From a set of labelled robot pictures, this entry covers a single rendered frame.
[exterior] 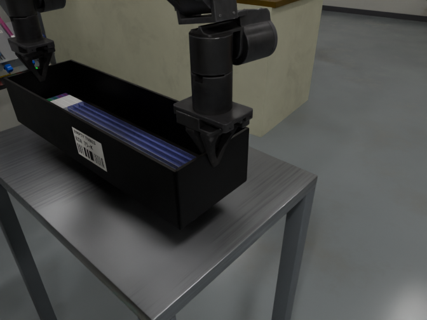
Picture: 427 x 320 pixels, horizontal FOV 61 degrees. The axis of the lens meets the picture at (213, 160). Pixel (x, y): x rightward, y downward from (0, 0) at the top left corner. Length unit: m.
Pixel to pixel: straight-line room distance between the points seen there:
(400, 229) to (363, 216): 0.17
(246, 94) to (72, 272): 1.53
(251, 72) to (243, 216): 1.83
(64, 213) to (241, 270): 1.04
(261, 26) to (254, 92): 1.93
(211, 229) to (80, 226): 0.23
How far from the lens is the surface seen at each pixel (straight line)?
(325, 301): 1.59
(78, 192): 0.76
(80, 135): 0.71
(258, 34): 0.52
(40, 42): 0.95
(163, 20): 2.79
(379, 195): 2.20
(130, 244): 0.63
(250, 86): 2.45
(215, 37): 0.47
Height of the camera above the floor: 1.24
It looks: 33 degrees down
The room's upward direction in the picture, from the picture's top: straight up
